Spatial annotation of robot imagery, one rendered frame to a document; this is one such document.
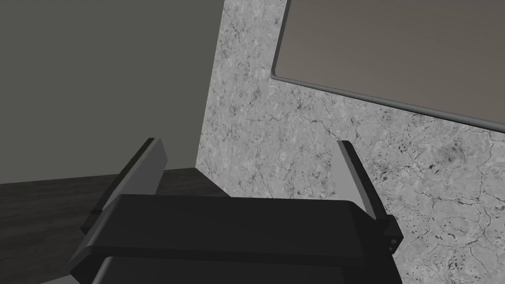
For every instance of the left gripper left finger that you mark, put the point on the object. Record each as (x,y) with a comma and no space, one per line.
(144,173)

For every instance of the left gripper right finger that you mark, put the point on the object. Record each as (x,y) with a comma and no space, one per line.
(351,181)

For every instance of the brown panel with grey rim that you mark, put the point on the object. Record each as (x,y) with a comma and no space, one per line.
(394,47)

